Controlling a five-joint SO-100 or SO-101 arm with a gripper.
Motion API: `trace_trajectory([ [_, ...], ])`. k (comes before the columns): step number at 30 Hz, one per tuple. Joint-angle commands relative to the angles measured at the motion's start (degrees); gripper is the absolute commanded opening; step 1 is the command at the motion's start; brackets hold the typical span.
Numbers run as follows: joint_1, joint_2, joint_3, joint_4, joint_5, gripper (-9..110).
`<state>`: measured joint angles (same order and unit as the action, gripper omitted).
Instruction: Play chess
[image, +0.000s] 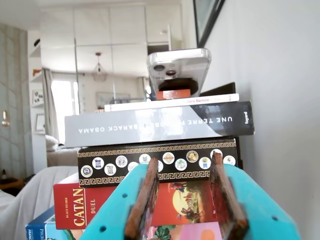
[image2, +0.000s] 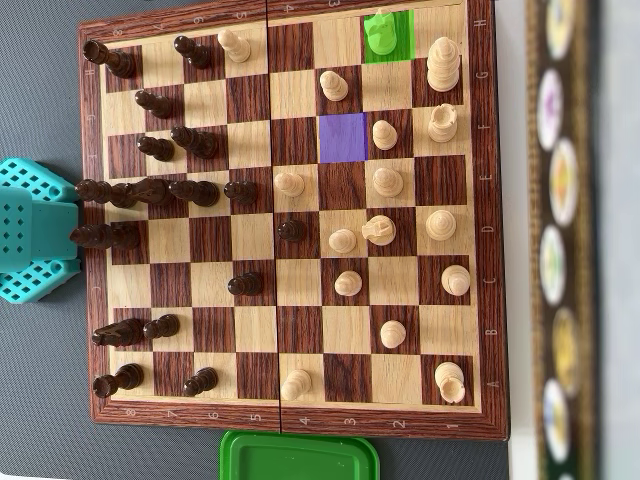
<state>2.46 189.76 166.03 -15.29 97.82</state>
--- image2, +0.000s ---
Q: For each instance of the light wooden chess king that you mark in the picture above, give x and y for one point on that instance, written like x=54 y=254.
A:
x=442 y=65

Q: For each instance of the light wooden chess rook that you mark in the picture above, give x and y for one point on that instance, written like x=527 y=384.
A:
x=449 y=382
x=442 y=123

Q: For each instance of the dark patterned strip with medallions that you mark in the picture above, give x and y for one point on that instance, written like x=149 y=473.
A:
x=565 y=240

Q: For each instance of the green plastic container lid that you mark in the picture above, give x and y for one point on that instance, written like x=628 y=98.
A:
x=300 y=457

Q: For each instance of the teal perforated robot base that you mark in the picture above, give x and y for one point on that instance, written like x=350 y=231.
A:
x=30 y=175

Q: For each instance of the dark brown chess rook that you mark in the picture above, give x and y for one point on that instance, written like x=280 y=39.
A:
x=110 y=59
x=117 y=380

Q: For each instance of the wooden folding chess board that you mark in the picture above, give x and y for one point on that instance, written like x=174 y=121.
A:
x=295 y=330

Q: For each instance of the dark brown chess pawn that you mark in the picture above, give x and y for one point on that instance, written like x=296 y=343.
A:
x=245 y=284
x=192 y=50
x=155 y=104
x=292 y=231
x=241 y=191
x=161 y=327
x=156 y=148
x=200 y=381

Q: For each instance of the dark brown chess queen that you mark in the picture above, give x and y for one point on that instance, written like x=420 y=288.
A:
x=102 y=236

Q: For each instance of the light wooden chess knight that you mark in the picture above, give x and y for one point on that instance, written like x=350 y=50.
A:
x=378 y=230
x=381 y=35

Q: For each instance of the dark brown chess king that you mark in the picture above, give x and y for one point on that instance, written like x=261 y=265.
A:
x=102 y=191

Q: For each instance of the light wooden chess pawn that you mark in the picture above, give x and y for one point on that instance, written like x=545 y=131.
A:
x=384 y=135
x=333 y=85
x=393 y=333
x=289 y=183
x=348 y=282
x=235 y=45
x=342 y=240
x=296 y=384

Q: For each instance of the dark brown chess knight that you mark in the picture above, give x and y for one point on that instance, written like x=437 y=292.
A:
x=117 y=332
x=152 y=190

